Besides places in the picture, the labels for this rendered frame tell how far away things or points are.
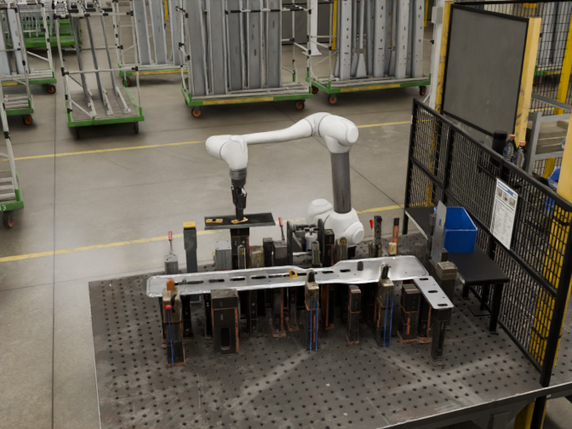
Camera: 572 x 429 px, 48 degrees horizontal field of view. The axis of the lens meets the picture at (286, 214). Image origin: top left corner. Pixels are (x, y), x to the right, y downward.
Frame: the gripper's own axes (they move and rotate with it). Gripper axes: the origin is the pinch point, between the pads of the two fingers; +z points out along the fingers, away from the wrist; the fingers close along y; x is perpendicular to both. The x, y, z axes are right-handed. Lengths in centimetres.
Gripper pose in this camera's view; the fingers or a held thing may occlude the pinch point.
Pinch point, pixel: (239, 213)
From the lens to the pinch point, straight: 335.3
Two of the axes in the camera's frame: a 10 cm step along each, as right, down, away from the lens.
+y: 5.6, 3.3, -7.6
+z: 0.0, 9.1, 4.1
